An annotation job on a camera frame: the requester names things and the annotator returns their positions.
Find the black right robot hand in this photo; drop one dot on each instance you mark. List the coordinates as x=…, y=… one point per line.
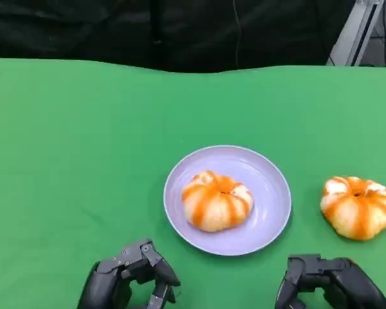
x=347, y=283

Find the aluminium frame profile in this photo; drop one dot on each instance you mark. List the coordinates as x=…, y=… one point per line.
x=354, y=38

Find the lilac plate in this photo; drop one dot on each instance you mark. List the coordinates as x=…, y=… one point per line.
x=270, y=199

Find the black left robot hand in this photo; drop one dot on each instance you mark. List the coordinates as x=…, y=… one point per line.
x=106, y=286

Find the green table cloth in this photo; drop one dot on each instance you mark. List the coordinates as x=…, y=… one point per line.
x=115, y=128

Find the black backdrop cloth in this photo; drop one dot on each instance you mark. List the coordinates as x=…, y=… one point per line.
x=83, y=29

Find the orange and white bread roll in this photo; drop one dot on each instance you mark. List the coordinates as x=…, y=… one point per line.
x=217, y=202
x=357, y=209

